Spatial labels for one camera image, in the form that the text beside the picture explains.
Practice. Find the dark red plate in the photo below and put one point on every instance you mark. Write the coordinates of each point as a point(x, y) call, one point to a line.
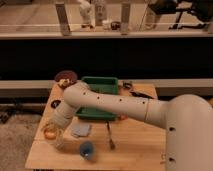
point(66, 74)

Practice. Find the metal spoon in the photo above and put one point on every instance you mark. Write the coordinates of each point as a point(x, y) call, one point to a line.
point(111, 143)

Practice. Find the black office chair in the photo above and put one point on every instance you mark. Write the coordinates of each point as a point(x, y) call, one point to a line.
point(201, 9)

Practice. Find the light blue cloth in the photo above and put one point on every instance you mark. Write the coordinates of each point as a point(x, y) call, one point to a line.
point(80, 129)

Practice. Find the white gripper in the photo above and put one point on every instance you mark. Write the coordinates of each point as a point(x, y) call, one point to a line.
point(58, 142)

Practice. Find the orange small object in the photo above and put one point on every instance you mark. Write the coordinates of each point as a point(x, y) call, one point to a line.
point(122, 117)

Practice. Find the blue paper cup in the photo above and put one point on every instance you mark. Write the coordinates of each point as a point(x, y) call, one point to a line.
point(86, 150)

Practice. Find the red orange apple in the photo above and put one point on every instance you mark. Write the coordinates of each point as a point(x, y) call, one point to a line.
point(50, 135)

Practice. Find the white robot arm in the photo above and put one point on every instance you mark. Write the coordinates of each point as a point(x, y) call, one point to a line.
point(187, 120)

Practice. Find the small black round object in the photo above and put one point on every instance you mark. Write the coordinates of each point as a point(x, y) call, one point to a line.
point(55, 103)

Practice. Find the green plastic tray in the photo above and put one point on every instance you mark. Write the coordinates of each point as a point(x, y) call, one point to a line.
point(104, 85)

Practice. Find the brown bread piece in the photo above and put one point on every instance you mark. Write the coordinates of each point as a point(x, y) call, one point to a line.
point(64, 83)

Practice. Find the black scissors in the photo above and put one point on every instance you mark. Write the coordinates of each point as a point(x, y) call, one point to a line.
point(129, 86)

